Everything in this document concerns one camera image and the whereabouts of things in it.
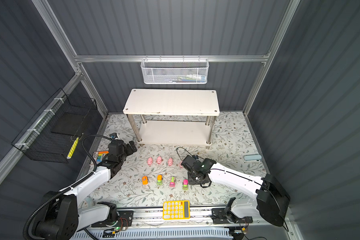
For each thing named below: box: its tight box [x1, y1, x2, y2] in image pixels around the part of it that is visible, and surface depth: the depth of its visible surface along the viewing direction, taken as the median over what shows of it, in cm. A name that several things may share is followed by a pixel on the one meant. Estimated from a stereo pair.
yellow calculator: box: [162, 200, 191, 220], surface depth 77 cm
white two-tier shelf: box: [122, 88, 220, 148], surface depth 98 cm
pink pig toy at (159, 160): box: [156, 156, 164, 165], surface depth 95 cm
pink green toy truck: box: [169, 176, 176, 188], surface depth 85 cm
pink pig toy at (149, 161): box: [147, 157, 153, 166], surface depth 94 cm
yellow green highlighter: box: [66, 137, 79, 159], surface depth 70 cm
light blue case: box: [244, 154, 262, 161], surface depth 96 cm
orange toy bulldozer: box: [142, 175, 149, 185], surface depth 86 cm
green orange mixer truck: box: [156, 174, 163, 186], surface depth 86 cm
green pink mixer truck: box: [182, 179, 189, 190], surface depth 84 cm
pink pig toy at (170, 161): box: [167, 157, 174, 166], surface depth 95 cm
